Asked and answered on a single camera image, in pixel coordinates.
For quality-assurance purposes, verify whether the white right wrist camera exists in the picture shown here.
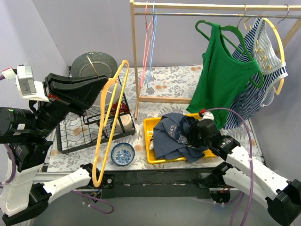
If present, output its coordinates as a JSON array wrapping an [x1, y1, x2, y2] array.
[[198, 109, 214, 121]]

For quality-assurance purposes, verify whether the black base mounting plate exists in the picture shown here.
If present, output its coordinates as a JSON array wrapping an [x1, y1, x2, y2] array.
[[96, 168, 232, 204]]

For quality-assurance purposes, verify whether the beige ceramic mug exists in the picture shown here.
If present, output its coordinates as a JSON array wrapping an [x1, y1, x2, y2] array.
[[116, 114, 133, 133]]

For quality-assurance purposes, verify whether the navy white striped tank top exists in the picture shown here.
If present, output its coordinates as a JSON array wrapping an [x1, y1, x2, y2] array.
[[212, 18, 287, 129]]

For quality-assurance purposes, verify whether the black wire dish rack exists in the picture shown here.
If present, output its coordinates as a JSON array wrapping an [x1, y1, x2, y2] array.
[[56, 73, 136, 155]]

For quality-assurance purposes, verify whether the pink wire hanger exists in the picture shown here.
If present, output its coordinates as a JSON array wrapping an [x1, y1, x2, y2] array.
[[139, 2, 153, 88]]

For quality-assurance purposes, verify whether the wooden clothes rack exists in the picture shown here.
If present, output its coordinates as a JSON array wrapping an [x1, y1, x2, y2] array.
[[129, 0, 301, 117]]

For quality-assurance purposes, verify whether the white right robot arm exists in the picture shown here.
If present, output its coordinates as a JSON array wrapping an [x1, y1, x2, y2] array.
[[188, 119, 301, 226]]

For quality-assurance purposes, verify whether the light blue wire hanger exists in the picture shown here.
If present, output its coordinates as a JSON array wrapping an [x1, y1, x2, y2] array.
[[146, 2, 158, 87]]

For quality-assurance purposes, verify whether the wooden yellow curved hanger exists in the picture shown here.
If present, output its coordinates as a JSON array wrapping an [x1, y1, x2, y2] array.
[[242, 4, 290, 96]]

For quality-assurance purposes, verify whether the black white striped tank top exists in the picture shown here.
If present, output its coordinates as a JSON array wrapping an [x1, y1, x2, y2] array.
[[149, 138, 154, 150]]

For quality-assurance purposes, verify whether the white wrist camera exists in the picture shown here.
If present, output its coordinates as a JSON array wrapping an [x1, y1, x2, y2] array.
[[16, 65, 49, 102], [198, 109, 214, 121]]

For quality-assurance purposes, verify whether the dark green patterned plate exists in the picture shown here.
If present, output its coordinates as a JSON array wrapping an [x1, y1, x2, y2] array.
[[70, 52, 118, 78]]

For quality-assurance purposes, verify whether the navy blue tank top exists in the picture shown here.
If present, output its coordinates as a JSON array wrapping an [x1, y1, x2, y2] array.
[[152, 113, 207, 163]]

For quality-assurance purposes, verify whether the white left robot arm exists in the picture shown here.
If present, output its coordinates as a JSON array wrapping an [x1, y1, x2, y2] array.
[[0, 73, 108, 226]]

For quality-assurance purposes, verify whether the yellow plastic hanger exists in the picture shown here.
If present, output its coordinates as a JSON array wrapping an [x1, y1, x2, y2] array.
[[91, 54, 130, 188]]

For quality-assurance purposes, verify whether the yellow plastic tray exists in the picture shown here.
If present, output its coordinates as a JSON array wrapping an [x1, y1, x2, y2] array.
[[143, 113, 217, 164]]

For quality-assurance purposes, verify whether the red cup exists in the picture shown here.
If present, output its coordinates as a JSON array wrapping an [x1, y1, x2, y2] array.
[[110, 101, 129, 116]]

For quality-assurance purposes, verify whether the green plastic hanger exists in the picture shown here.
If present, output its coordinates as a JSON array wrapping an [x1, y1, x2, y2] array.
[[195, 4, 264, 89]]

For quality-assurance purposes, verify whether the green tank top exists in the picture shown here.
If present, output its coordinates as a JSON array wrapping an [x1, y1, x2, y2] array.
[[186, 23, 262, 130]]

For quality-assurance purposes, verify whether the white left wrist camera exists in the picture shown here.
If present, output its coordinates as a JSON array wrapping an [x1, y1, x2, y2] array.
[[16, 65, 49, 102]]

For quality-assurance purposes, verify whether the blue white patterned bowl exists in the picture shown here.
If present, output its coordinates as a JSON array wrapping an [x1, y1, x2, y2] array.
[[111, 143, 135, 166]]

